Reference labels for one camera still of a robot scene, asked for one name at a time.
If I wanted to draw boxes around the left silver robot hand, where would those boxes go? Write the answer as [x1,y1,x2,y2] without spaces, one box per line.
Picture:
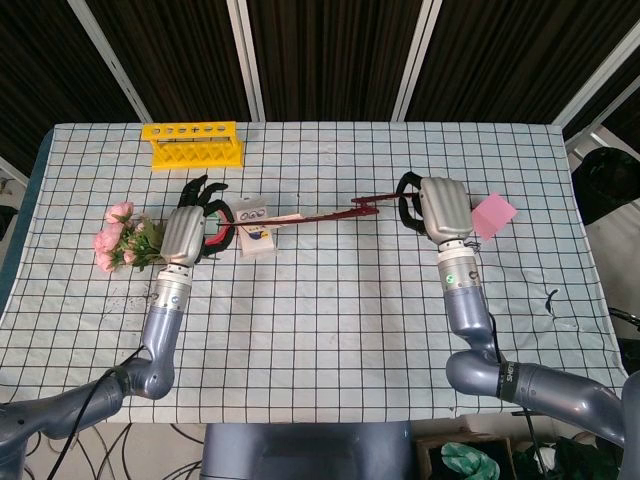
[160,174,237,268]

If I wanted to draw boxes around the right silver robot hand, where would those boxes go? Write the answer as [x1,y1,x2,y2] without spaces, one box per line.
[397,171,474,245]

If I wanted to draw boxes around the folding paper fan red ribs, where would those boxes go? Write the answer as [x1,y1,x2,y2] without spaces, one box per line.
[208,191,420,237]

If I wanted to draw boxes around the red tape roll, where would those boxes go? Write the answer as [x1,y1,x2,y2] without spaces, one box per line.
[201,207,234,250]

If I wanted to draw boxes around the pink foam cube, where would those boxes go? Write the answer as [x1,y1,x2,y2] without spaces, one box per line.
[470,191,519,243]

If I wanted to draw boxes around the pink artificial flower bouquet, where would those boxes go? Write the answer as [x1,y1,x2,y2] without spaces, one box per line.
[93,201,167,274]

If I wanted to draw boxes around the white sponge package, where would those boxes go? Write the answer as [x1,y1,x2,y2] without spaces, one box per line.
[234,196,279,259]

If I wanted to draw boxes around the yellow test tube rack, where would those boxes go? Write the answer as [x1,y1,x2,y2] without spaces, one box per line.
[140,121,245,173]

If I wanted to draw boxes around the black bag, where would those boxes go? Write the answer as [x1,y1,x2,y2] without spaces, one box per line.
[571,146,640,227]

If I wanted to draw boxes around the white black checkered tablecloth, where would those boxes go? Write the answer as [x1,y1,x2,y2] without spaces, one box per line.
[0,121,632,425]

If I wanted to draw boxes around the grey robot torso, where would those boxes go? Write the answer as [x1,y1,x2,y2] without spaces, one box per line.
[199,421,415,480]

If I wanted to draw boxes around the cardboard box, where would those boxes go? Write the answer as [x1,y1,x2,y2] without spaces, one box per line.
[413,433,519,480]

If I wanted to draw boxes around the green plastic bag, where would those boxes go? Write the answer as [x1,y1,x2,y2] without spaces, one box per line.
[440,441,502,480]

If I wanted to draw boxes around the white frame post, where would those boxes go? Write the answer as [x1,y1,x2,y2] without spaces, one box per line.
[551,27,640,129]
[66,0,153,124]
[226,0,267,122]
[393,0,445,122]

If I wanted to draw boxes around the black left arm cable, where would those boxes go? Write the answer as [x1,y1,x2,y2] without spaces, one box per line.
[47,349,147,480]

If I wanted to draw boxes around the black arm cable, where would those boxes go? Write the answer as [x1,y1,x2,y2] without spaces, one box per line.
[485,312,549,480]
[47,349,147,480]

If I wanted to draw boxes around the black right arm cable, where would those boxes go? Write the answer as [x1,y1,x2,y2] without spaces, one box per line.
[485,312,549,480]

